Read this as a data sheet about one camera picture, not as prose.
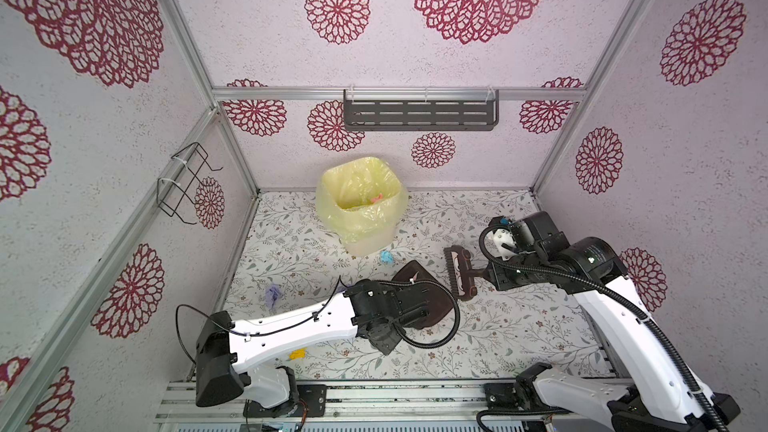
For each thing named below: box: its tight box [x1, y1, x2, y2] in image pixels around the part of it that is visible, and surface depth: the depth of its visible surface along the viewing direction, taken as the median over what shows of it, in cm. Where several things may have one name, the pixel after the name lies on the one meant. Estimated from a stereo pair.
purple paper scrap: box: [266, 284, 281, 309], surface depth 92 cm
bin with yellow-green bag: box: [316, 157, 408, 256], surface depth 89 cm
